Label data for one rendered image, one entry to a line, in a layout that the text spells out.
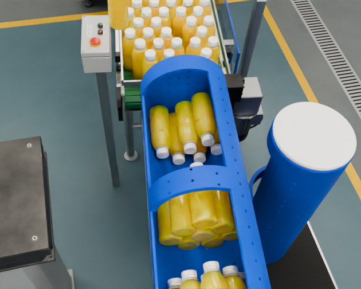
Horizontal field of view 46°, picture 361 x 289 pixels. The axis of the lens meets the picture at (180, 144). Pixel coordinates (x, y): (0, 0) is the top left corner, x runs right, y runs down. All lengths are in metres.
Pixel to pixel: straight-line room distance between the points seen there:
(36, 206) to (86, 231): 1.16
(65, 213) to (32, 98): 0.86
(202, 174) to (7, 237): 0.53
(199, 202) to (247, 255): 0.19
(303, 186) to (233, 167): 0.42
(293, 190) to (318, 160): 0.16
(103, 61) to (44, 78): 1.49
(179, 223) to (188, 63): 0.49
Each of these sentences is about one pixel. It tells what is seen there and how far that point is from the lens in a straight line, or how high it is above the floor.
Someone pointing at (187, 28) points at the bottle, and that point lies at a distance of 1.73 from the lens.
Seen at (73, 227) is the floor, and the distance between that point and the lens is 2.40.
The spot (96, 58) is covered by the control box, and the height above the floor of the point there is 1.07.
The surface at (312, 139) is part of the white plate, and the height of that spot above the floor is 1.04.
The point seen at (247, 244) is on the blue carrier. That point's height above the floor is 1.21.
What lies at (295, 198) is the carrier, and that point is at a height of 0.84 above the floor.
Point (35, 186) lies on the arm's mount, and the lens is 1.26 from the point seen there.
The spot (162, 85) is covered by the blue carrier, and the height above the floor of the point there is 1.10.
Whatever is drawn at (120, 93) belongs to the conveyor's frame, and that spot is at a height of 0.90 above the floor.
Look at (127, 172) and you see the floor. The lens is 2.52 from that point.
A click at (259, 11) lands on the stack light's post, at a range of 1.85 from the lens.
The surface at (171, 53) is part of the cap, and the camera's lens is 1.58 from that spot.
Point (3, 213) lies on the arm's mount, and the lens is 1.25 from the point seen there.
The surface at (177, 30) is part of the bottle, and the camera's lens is 1.79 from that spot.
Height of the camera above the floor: 2.17
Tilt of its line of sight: 55 degrees down
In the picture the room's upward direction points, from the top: 6 degrees clockwise
